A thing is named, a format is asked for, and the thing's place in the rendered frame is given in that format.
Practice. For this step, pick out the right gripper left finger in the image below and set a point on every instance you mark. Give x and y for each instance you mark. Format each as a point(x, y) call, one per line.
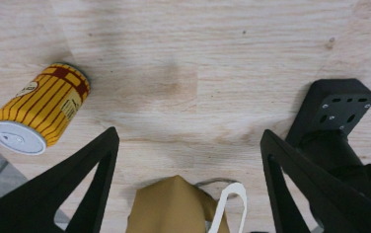
point(31, 207)

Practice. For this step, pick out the tan bag with white handle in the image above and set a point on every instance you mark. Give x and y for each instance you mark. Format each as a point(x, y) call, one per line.
point(175, 206)

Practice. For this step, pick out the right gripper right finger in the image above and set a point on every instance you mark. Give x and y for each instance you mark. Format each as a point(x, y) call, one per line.
point(342, 209)

